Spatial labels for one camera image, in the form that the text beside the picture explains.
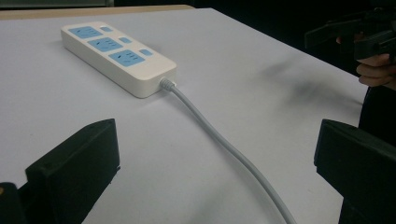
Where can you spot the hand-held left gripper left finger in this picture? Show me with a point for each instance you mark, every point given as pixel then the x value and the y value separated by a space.
pixel 74 168

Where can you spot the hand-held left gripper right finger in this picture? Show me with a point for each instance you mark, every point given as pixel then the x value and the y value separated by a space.
pixel 358 161

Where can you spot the white power strip blue sockets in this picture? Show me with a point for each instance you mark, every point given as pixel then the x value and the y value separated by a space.
pixel 124 59

